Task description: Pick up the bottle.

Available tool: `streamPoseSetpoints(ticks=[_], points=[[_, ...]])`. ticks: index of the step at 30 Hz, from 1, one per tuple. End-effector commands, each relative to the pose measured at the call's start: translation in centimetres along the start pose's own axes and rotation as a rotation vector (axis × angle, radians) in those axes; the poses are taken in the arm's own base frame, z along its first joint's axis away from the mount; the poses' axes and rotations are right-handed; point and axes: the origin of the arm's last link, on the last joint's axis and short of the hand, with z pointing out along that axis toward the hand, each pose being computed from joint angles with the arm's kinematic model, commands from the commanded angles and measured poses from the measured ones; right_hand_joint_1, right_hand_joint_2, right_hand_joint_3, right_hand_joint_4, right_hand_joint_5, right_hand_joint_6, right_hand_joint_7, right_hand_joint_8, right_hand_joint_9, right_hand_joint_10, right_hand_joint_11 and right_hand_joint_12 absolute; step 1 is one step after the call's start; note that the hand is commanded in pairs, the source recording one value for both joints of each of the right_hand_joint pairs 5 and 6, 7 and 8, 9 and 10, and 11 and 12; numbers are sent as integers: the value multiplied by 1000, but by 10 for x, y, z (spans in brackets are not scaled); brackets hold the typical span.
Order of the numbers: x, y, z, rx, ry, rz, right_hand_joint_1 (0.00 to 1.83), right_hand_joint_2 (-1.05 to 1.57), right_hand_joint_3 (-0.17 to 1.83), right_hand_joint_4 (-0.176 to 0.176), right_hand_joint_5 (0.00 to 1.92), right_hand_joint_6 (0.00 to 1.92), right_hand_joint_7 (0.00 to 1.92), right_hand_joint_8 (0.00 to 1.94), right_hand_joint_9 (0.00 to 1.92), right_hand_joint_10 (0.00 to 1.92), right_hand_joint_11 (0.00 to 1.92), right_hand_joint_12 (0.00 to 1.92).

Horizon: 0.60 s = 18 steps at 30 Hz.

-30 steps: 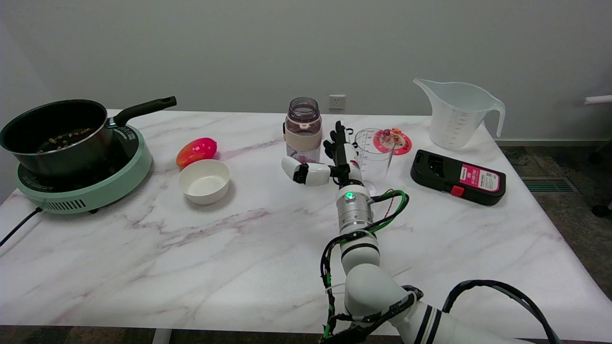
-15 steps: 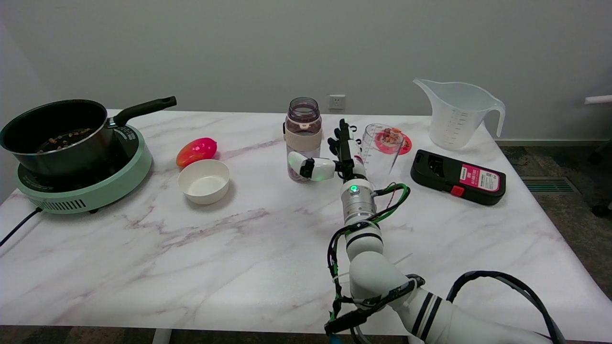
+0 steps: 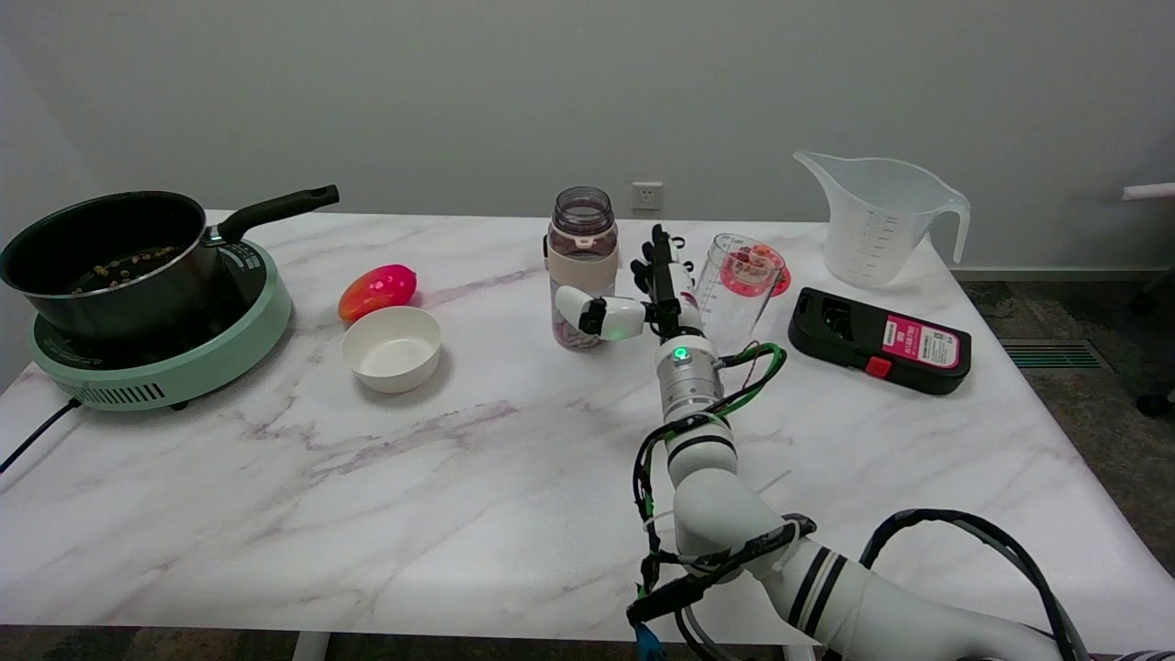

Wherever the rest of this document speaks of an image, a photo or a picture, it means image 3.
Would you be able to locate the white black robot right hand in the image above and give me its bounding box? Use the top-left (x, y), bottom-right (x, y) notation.
top-left (554, 223), bottom-right (706, 342)

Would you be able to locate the small clear measuring cup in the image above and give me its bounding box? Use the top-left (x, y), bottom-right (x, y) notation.
top-left (690, 232), bottom-right (787, 359)

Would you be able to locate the clear bottle with beige sleeve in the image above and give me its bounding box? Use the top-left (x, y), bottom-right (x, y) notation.
top-left (543, 186), bottom-right (621, 353)

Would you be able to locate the pink round coaster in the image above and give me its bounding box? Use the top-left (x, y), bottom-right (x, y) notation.
top-left (722, 244), bottom-right (792, 298)

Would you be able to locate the black device with pink label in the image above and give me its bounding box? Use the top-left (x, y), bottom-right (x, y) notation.
top-left (788, 287), bottom-right (973, 397)

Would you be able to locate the large translucent measuring jug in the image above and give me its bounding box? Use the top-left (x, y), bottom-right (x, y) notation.
top-left (793, 150), bottom-right (971, 290)

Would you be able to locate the white bowl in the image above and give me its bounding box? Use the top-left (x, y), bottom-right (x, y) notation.
top-left (341, 306), bottom-right (442, 395)

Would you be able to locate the red orange mango fruit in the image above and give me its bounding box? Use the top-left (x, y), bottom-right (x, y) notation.
top-left (338, 264), bottom-right (418, 324)

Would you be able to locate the floor vent grille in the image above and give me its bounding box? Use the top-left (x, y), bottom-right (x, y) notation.
top-left (999, 338), bottom-right (1112, 372)

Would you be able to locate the green induction cooker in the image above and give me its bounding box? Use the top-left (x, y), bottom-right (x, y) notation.
top-left (26, 237), bottom-right (294, 411)

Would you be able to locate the green black wire bundle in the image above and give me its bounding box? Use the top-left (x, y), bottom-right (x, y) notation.
top-left (627, 342), bottom-right (818, 661)

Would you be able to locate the thick black cable loop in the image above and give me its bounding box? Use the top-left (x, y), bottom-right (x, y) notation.
top-left (675, 508), bottom-right (1093, 661)

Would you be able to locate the black saucepan with handle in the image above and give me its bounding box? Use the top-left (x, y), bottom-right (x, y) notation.
top-left (0, 185), bottom-right (340, 342)

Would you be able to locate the black power cord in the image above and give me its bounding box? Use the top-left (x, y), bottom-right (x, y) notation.
top-left (0, 398), bottom-right (82, 475)

